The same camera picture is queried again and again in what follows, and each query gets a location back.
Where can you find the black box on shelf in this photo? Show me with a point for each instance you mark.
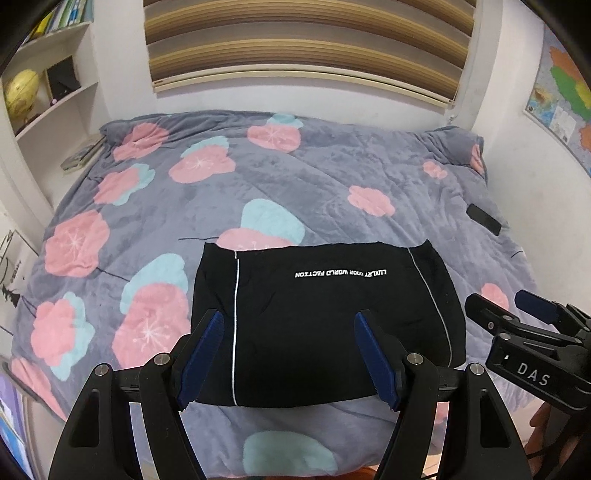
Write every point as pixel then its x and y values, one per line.
pixel 62 79

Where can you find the black phone on bed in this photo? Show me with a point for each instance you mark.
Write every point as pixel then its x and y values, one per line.
pixel 484 219

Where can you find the white bookshelf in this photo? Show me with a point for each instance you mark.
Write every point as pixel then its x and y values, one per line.
pixel 33 148

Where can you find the row of books top shelf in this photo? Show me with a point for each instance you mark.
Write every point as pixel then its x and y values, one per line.
pixel 66 14

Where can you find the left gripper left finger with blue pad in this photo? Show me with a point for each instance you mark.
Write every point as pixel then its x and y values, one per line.
pixel 97 441

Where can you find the yellow globe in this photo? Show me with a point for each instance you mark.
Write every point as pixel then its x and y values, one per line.
pixel 20 94

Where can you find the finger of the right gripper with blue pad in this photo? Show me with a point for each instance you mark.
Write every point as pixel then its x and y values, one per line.
pixel 567 319
pixel 497 321

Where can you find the colourful wall map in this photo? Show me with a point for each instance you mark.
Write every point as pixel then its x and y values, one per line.
pixel 560 99

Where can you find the operator hand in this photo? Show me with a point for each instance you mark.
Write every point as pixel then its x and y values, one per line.
pixel 539 423

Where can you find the grey floral bed quilt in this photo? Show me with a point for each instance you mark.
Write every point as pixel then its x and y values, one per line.
pixel 114 279

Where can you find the black white wall drawing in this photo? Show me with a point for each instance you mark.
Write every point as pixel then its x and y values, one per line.
pixel 15 255

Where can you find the stack of books on shelf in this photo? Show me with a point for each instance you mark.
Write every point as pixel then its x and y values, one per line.
pixel 84 153

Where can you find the black garment with white stripes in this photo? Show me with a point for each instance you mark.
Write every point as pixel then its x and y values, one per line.
pixel 288 318

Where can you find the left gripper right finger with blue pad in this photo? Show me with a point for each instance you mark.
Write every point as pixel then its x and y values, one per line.
pixel 481 440

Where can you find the striped brown window blind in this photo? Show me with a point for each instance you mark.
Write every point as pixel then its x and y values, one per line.
pixel 416 48

